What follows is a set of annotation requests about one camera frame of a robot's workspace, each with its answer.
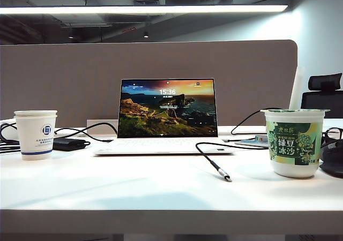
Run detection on black charger cable silver plug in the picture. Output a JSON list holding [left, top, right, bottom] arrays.
[[195, 141, 270, 183]]

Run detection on taupe desk partition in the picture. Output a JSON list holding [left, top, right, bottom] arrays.
[[0, 39, 299, 121]]

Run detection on white laptop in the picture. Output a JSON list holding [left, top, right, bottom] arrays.
[[93, 78, 236, 156]]

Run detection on flat silver device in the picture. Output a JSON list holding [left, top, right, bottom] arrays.
[[235, 140, 269, 148]]

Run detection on black power adapter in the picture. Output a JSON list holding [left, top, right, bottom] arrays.
[[52, 137, 91, 152]]

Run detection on long ceiling light strip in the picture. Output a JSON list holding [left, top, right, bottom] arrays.
[[0, 4, 289, 16]]

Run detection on green printed plastic drink cup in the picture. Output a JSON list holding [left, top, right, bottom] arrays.
[[260, 108, 331, 179]]

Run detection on white paper cup blue logo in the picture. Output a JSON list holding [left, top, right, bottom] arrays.
[[13, 110, 58, 161]]

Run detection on black office chair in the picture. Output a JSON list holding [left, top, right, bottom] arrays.
[[300, 73, 343, 118]]

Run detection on black eyeglasses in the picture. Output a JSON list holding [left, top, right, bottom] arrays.
[[320, 127, 343, 145]]

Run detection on black rounded object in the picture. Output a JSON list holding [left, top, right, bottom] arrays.
[[319, 140, 343, 178]]

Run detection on short black hub cable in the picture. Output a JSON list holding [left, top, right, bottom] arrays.
[[223, 137, 257, 143]]

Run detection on black laptop power cable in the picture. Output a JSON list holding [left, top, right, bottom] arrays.
[[53, 122, 118, 143]]

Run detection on thin black arched cable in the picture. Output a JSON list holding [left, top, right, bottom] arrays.
[[230, 109, 269, 136]]

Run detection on black cable bundle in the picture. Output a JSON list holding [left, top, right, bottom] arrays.
[[0, 122, 21, 154]]

